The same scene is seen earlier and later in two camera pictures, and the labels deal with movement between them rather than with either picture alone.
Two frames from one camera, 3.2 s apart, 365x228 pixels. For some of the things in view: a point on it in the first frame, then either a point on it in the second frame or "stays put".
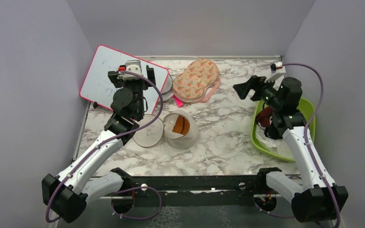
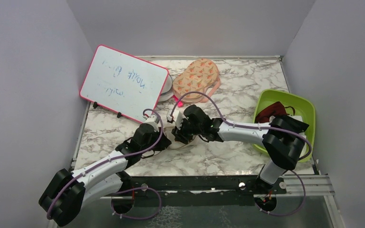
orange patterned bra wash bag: x=197 y=82 stays put
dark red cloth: x=263 y=117 stays put
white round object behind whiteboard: x=167 y=94 stays put
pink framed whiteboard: x=97 y=87 stays put
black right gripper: x=256 y=83 → x=179 y=135
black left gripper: x=114 y=76 → x=163 y=144
